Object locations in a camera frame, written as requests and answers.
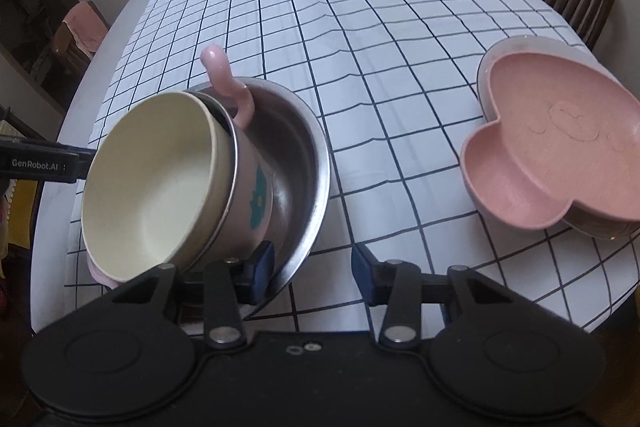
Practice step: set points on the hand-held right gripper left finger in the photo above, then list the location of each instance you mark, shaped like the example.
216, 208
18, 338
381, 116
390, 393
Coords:
262, 272

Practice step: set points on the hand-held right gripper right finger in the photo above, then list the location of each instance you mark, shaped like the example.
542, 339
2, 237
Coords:
364, 274

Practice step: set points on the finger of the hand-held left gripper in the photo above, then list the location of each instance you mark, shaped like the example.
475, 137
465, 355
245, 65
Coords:
84, 166

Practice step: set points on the cream bowl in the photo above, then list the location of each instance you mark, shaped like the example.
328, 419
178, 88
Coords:
150, 187

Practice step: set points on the large steel bowl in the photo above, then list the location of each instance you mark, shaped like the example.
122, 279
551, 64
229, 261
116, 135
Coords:
300, 177

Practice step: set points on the pink bear-shaped plate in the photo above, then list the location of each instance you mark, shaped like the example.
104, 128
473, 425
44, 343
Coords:
540, 147

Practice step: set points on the pink towel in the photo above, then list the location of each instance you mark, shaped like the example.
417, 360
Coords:
87, 24

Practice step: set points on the white checked tablecloth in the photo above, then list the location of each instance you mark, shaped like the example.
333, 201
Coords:
375, 57

